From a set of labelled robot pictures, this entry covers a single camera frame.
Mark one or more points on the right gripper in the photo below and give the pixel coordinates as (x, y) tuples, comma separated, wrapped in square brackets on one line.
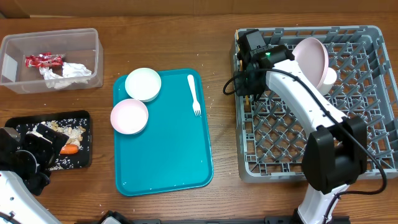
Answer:
[(246, 88)]

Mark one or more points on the wooden chopstick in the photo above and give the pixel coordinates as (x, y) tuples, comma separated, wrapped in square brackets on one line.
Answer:
[(247, 99)]

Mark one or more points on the white plastic fork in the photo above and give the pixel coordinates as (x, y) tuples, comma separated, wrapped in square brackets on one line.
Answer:
[(196, 105)]

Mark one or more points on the large pink plate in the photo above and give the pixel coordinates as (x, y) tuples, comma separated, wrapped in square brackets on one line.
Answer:
[(312, 58)]

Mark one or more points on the white paper cup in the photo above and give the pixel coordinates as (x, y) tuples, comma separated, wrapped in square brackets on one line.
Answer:
[(330, 79)]

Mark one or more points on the white bowl with scraps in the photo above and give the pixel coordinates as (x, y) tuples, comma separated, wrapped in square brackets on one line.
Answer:
[(143, 84)]

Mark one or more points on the white tissue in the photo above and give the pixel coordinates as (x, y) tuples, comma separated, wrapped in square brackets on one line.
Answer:
[(71, 73)]

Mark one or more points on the orange carrot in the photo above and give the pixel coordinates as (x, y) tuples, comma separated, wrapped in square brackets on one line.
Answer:
[(69, 149)]

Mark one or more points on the red snack wrapper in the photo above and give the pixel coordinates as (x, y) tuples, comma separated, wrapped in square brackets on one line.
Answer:
[(44, 60)]

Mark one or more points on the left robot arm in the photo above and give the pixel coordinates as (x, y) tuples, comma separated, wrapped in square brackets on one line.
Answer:
[(25, 163)]

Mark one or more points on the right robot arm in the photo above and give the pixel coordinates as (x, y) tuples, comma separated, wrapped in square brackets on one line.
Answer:
[(334, 155)]

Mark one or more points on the grey dishwasher rack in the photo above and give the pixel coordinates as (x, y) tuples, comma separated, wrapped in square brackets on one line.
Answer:
[(270, 140)]

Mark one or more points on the black waste tray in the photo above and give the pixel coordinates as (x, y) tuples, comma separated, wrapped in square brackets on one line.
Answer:
[(28, 124)]

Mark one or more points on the teal serving tray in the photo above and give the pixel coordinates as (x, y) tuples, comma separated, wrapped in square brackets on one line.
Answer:
[(173, 151)]

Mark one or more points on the food scraps pile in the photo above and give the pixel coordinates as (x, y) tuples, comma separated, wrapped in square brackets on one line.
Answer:
[(76, 131)]

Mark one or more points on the clear plastic bin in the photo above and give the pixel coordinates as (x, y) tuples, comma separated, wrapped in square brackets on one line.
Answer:
[(79, 46)]

